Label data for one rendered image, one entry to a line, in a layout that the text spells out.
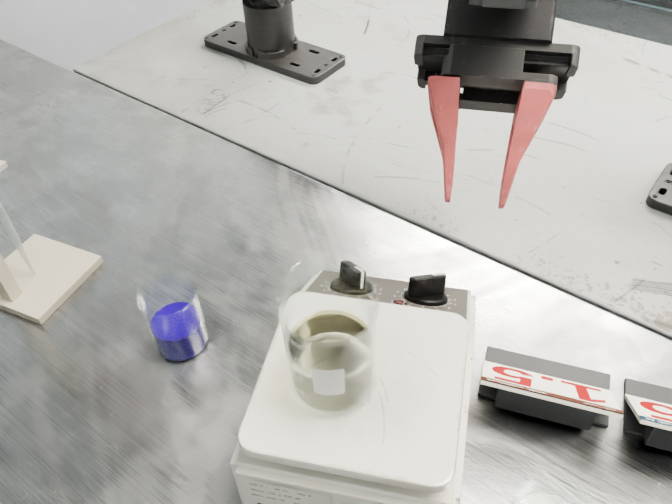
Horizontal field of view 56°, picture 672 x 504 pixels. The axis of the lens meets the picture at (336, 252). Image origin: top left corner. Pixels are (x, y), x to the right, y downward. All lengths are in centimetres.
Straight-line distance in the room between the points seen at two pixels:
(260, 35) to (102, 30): 116
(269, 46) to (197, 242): 34
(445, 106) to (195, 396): 27
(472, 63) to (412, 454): 24
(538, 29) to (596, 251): 25
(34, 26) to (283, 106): 117
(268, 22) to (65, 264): 40
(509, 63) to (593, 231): 25
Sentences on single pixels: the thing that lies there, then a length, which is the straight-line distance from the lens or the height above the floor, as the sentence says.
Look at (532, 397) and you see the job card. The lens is 46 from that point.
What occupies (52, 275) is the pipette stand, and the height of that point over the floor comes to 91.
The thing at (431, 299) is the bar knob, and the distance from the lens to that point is 46.
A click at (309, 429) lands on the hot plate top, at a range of 37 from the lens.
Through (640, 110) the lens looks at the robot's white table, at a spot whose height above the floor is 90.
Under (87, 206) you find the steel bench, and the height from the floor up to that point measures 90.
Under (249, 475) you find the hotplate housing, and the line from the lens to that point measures 38.
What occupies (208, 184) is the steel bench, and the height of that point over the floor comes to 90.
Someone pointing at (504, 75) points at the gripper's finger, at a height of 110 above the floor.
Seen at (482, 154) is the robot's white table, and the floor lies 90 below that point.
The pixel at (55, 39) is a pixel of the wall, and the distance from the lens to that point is 190.
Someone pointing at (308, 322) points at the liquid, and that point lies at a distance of 36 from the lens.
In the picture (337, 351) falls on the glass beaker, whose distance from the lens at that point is 32.
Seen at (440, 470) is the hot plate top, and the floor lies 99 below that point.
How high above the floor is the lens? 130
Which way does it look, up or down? 44 degrees down
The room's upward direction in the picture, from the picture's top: 3 degrees counter-clockwise
